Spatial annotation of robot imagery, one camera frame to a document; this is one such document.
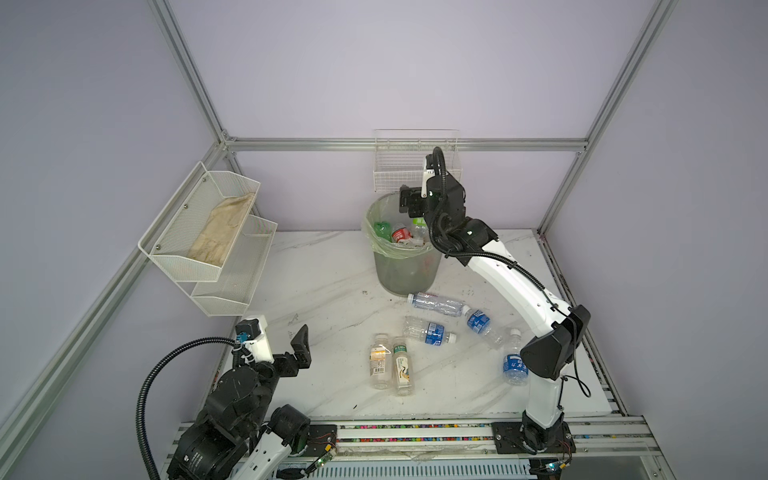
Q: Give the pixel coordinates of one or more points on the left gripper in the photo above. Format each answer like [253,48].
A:
[289,368]

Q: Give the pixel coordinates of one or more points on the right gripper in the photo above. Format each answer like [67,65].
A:
[409,198]

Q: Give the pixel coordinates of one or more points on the red white label bottle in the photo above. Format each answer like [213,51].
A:
[402,236]

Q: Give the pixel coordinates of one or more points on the green soda bottle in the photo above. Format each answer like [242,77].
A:
[383,230]

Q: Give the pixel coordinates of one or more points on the white cap tea bottle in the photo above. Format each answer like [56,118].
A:
[380,362]

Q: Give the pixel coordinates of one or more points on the blue label water bottle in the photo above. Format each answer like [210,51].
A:
[428,332]

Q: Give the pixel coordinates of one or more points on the lime green label bottle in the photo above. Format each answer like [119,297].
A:
[419,230]

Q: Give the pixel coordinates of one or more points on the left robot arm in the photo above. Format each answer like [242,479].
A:
[234,422]

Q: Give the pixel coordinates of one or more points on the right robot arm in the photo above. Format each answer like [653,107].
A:
[557,327]

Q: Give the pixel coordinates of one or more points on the green bin liner bag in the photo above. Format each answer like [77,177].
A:
[385,208]

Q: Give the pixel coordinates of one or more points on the mesh waste bin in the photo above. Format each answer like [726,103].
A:
[405,261]

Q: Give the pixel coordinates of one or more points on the lower white mesh shelf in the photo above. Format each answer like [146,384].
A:
[232,293]

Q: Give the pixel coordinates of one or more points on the white mesh shelf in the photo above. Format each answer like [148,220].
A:
[174,241]
[232,293]

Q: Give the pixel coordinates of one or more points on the clear purple label bottle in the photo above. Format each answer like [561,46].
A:
[437,303]

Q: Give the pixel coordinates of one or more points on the green cap crane label bottle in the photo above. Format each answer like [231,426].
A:
[402,367]

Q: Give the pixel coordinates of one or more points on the Pocari Sweat bottle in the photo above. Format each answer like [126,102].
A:
[491,332]

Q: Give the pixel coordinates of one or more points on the upper white mesh shelf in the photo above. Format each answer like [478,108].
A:
[174,241]

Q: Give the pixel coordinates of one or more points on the upright blue label bottle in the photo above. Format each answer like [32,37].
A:
[514,370]

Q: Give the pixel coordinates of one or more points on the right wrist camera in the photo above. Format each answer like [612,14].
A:
[429,171]

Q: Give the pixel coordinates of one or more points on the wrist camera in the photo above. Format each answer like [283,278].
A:
[429,171]
[251,334]

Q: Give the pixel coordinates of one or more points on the white wire wall basket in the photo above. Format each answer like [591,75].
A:
[399,156]

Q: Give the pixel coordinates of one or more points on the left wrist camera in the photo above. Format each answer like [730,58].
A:
[251,334]

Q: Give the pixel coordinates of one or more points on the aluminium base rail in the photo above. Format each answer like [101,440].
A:
[607,447]

